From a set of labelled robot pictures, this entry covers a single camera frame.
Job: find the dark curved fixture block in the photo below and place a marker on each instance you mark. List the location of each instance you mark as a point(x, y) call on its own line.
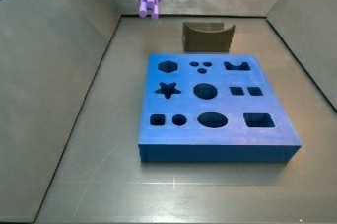
point(206, 37)

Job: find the blue shape sorter board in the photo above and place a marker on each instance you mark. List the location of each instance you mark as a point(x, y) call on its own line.
point(210, 111)

